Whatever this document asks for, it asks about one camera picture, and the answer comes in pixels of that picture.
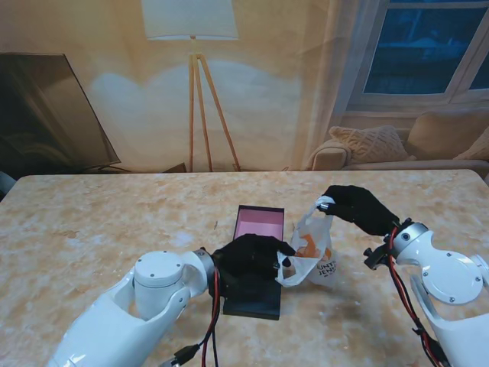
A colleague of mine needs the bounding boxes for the red black right arm cables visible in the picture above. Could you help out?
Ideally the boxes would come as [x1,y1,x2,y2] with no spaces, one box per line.
[387,229,448,367]

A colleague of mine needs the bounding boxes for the black gift box pink inside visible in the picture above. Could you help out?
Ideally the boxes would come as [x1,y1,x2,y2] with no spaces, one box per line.
[232,204,286,245]

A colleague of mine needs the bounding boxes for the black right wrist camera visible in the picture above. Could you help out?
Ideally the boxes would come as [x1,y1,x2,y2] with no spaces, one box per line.
[363,244,390,271]

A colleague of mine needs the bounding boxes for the black gift box lid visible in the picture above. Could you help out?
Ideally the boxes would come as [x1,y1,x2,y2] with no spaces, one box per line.
[222,274,283,321]

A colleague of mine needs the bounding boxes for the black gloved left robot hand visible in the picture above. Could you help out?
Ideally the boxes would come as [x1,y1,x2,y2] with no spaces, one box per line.
[212,233,297,284]

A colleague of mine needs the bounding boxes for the red black arm cables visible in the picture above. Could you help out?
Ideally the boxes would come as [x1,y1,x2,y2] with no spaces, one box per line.
[387,229,448,367]
[167,267,226,367]

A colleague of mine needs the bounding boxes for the white plastic bag orange logo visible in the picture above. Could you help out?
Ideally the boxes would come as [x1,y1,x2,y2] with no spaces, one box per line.
[274,195,339,288]

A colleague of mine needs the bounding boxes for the dark grey chair edge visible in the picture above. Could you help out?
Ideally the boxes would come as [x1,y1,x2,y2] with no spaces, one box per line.
[0,170,16,200]

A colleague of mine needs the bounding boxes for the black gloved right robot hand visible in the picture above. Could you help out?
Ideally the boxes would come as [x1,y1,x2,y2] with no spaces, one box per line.
[319,184,400,238]

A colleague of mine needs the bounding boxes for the red black left arm cables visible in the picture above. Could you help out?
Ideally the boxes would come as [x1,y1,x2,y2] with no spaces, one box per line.
[167,267,226,367]

